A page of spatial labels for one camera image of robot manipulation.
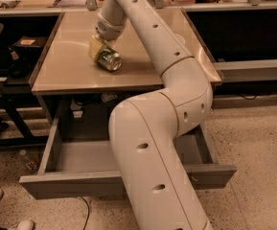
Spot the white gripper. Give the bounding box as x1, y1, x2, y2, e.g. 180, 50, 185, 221
88, 12, 126, 61

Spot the green soda can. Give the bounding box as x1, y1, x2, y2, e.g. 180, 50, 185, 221
96, 47, 122, 72

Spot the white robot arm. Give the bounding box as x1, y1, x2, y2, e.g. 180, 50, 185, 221
89, 0, 213, 230

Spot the open grey top drawer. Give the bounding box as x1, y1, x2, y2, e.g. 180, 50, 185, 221
19, 106, 236, 199

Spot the grey cabinet desk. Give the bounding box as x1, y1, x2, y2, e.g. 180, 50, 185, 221
31, 8, 222, 134

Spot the white power adapter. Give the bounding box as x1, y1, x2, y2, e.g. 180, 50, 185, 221
70, 99, 83, 119

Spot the black box with label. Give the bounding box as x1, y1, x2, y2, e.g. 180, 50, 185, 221
12, 36, 47, 51

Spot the plastic bottle on floor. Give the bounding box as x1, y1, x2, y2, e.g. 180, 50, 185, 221
19, 149, 39, 173

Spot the white shoe lower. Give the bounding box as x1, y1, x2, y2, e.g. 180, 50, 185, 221
8, 219, 35, 230

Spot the black cable on floor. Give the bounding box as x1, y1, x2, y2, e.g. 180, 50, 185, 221
79, 195, 91, 230

